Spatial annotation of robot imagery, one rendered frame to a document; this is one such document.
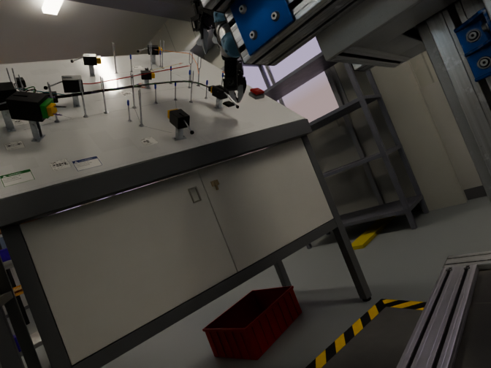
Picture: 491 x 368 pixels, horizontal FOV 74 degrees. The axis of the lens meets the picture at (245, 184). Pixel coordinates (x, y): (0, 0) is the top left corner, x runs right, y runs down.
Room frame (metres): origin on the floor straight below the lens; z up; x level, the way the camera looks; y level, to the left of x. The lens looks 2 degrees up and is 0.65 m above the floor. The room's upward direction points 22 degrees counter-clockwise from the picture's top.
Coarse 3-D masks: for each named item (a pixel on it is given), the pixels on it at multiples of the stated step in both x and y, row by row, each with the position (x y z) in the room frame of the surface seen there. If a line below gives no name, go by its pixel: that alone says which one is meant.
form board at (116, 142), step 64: (0, 64) 1.47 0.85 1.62; (64, 64) 1.58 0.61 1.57; (128, 64) 1.70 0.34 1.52; (192, 64) 1.84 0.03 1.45; (0, 128) 1.07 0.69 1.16; (64, 128) 1.12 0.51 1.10; (128, 128) 1.18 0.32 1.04; (192, 128) 1.25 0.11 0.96; (256, 128) 1.32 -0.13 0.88; (0, 192) 0.84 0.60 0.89
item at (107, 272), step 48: (144, 192) 1.05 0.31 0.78; (192, 192) 1.14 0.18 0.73; (48, 240) 0.88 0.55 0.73; (96, 240) 0.95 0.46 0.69; (144, 240) 1.02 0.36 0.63; (192, 240) 1.10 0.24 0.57; (48, 288) 0.86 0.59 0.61; (96, 288) 0.92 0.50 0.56; (144, 288) 0.99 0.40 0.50; (192, 288) 1.07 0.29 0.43; (96, 336) 0.90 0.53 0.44
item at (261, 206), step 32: (256, 160) 1.31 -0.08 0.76; (288, 160) 1.40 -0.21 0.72; (224, 192) 1.20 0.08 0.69; (256, 192) 1.28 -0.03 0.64; (288, 192) 1.36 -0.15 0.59; (320, 192) 1.46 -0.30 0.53; (224, 224) 1.18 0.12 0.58; (256, 224) 1.25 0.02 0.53; (288, 224) 1.33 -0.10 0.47; (320, 224) 1.42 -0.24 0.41; (256, 256) 1.22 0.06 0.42
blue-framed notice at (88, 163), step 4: (96, 156) 1.02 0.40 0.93; (80, 160) 0.99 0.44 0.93; (84, 160) 0.99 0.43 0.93; (88, 160) 1.00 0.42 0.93; (92, 160) 1.00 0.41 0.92; (96, 160) 1.00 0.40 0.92; (76, 164) 0.97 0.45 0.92; (80, 164) 0.97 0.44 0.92; (84, 164) 0.98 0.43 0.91; (88, 164) 0.98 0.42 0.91; (92, 164) 0.98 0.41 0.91; (96, 164) 0.99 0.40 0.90; (100, 164) 0.99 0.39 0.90; (76, 168) 0.96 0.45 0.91; (80, 168) 0.96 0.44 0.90; (84, 168) 0.96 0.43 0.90; (88, 168) 0.97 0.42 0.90
